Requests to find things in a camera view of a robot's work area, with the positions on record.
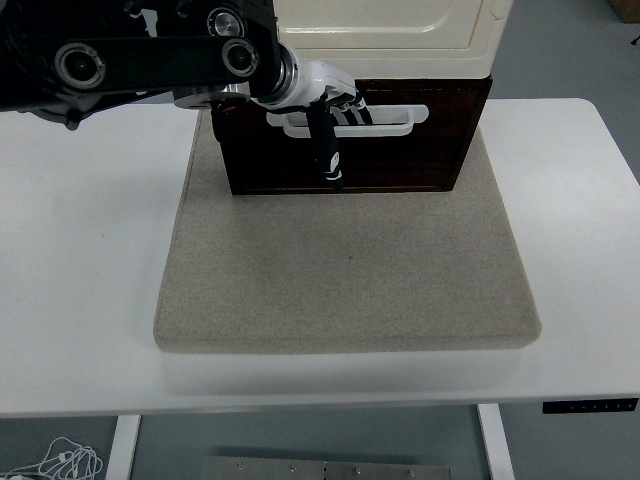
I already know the cardboard box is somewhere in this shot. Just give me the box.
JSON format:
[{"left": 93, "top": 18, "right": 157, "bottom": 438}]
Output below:
[{"left": 608, "top": 0, "right": 640, "bottom": 23}]

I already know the white cable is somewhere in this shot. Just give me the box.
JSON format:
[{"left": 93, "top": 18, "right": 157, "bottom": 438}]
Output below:
[{"left": 0, "top": 436, "right": 105, "bottom": 480}]

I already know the black table control panel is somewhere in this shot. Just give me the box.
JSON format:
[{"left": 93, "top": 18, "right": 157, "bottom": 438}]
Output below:
[{"left": 542, "top": 398, "right": 640, "bottom": 415}]

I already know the dark wood drawer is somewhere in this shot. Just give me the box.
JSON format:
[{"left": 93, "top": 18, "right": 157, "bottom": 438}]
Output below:
[{"left": 219, "top": 87, "right": 484, "bottom": 192}]

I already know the white drawer handle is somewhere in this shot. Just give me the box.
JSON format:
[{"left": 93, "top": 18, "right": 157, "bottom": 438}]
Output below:
[{"left": 266, "top": 103, "right": 430, "bottom": 139}]

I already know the white table leg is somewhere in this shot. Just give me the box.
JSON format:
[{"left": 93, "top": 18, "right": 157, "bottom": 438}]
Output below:
[
  {"left": 103, "top": 414, "right": 143, "bottom": 480},
  {"left": 476, "top": 403, "right": 516, "bottom": 480}
]

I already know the cream plastic cabinet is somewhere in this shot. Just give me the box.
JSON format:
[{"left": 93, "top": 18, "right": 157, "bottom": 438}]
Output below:
[{"left": 272, "top": 0, "right": 512, "bottom": 81}]

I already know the dark wood drawer casing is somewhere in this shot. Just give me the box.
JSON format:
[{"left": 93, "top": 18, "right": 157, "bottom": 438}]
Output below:
[{"left": 209, "top": 74, "right": 495, "bottom": 196}]

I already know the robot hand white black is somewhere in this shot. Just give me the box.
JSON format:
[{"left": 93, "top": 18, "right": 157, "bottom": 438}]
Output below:
[{"left": 252, "top": 58, "right": 375, "bottom": 192}]

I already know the beige fabric mat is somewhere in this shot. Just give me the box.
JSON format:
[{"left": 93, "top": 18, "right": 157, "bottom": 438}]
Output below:
[{"left": 152, "top": 102, "right": 544, "bottom": 355}]

